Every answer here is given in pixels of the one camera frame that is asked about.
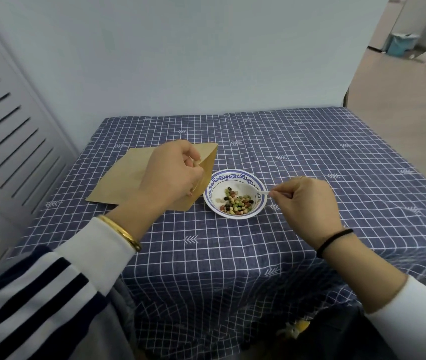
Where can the person's right hand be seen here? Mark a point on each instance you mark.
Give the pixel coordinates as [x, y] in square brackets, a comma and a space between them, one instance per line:
[310, 209]

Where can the person's left hand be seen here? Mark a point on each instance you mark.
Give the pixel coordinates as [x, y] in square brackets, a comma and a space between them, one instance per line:
[169, 176]

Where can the blue patterned white bowl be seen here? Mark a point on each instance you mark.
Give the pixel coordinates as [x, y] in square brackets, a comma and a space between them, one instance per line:
[213, 191]

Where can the brown kraft paper pouch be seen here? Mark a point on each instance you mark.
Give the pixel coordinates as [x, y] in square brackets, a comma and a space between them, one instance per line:
[123, 176]

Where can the white plastic spoon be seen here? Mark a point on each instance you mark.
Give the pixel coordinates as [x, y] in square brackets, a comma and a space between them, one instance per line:
[263, 191]

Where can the pile of mixed beans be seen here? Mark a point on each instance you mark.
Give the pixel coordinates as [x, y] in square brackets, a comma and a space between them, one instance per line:
[237, 204]

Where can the person's left forearm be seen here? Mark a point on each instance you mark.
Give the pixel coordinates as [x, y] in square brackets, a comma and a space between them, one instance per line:
[66, 284]

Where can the person's right forearm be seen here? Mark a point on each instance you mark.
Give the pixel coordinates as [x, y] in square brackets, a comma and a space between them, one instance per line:
[377, 284]

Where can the blue checked tablecloth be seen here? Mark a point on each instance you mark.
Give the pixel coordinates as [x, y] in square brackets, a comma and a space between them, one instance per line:
[329, 146]

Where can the white louvred cabinet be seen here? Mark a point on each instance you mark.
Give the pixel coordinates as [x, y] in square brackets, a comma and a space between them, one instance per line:
[6, 138]

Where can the teal plastic bin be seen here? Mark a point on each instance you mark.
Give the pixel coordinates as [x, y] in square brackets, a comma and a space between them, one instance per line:
[402, 44]

